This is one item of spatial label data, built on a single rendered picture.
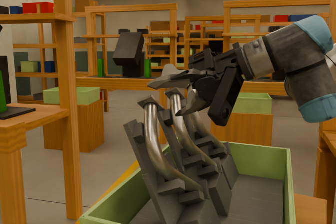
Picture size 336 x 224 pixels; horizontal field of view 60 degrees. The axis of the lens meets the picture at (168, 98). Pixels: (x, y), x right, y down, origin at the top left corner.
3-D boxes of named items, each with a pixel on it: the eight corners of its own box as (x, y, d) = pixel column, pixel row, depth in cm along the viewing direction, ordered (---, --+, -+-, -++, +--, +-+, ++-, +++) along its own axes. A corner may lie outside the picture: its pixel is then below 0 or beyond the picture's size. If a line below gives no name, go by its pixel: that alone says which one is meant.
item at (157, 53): (225, 87, 1037) (228, 23, 1001) (145, 84, 1110) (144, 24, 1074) (226, 85, 1089) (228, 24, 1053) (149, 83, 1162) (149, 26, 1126)
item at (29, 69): (97, 117, 574) (92, -3, 537) (-7, 110, 634) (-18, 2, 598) (109, 111, 626) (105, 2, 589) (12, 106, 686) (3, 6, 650)
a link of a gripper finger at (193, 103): (184, 104, 75) (205, 82, 69) (186, 122, 71) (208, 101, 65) (174, 100, 73) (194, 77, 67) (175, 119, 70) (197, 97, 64)
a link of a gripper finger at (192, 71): (169, 84, 63) (209, 83, 63) (170, 90, 62) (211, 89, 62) (170, 68, 59) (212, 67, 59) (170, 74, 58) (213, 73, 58)
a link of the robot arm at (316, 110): (335, 105, 63) (316, 57, 62) (353, 114, 52) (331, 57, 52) (298, 117, 65) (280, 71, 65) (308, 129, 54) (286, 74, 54)
